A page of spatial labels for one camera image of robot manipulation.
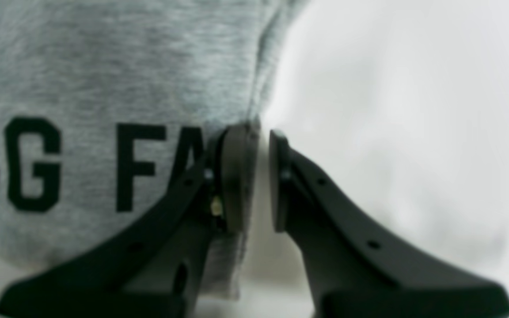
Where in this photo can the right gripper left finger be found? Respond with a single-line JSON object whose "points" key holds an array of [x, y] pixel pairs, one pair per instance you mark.
{"points": [[154, 268]]}

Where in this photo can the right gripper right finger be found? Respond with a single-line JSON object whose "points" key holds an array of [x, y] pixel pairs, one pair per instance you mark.
{"points": [[356, 268]]}

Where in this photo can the grey t-shirt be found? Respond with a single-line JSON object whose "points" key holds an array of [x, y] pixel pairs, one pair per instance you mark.
{"points": [[99, 97]]}

